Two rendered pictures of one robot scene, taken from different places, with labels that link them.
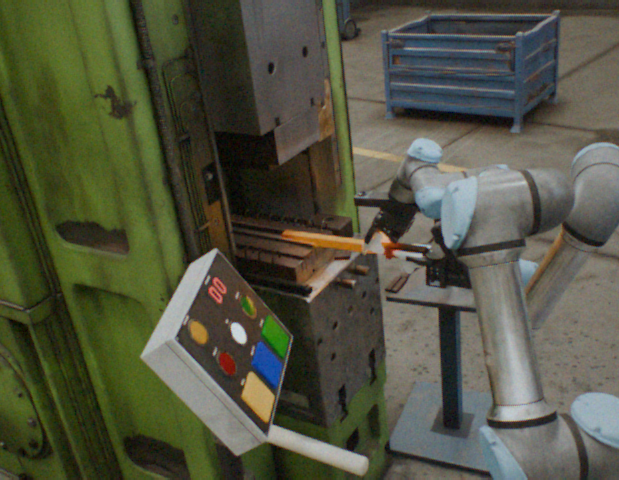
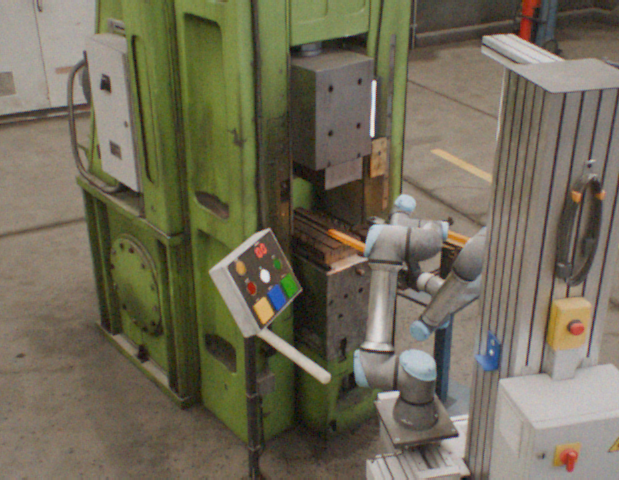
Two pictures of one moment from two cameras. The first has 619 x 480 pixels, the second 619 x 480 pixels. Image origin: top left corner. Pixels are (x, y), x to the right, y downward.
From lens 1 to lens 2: 1.62 m
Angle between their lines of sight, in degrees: 13
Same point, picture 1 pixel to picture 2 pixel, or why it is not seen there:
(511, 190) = (397, 236)
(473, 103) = not seen: hidden behind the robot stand
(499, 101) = not seen: outside the picture
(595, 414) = (410, 358)
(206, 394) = (235, 299)
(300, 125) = (346, 168)
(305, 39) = (360, 118)
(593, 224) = (463, 267)
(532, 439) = (372, 359)
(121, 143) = (235, 158)
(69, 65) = (220, 107)
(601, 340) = not seen: hidden behind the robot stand
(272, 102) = (327, 152)
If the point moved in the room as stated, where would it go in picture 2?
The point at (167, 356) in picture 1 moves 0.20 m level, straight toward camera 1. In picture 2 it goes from (220, 274) to (214, 304)
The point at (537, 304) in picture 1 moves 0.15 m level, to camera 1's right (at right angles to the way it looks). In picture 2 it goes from (435, 306) to (477, 312)
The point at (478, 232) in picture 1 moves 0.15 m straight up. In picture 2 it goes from (375, 252) to (377, 211)
